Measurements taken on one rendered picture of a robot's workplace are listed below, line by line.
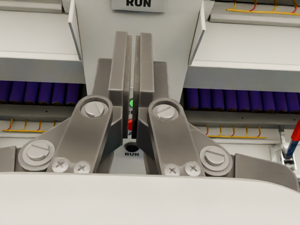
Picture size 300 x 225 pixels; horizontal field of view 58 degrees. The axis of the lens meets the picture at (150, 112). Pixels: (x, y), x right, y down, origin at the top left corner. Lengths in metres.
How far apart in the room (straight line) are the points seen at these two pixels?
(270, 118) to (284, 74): 0.17
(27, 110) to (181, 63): 0.25
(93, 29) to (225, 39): 0.12
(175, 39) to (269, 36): 0.10
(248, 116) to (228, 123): 0.03
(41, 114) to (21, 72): 0.14
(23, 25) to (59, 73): 0.05
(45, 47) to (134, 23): 0.09
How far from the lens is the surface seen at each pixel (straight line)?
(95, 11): 0.22
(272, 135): 0.47
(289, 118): 0.47
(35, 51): 0.26
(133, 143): 0.33
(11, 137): 0.44
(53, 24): 0.28
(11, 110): 0.43
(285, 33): 0.31
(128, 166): 0.38
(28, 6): 0.29
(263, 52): 0.28
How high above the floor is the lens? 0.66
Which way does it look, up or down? 48 degrees down
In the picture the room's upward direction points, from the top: 6 degrees clockwise
